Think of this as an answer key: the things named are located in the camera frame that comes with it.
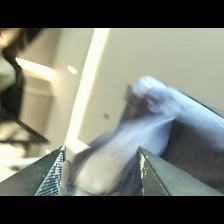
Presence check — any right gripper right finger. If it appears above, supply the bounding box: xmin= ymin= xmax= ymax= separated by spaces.
xmin=137 ymin=145 xmax=224 ymax=197

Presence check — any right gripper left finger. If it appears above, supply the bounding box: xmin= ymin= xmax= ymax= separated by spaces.
xmin=0 ymin=145 xmax=67 ymax=197

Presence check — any light blue shirt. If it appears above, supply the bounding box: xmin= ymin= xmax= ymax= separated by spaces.
xmin=68 ymin=75 xmax=224 ymax=197

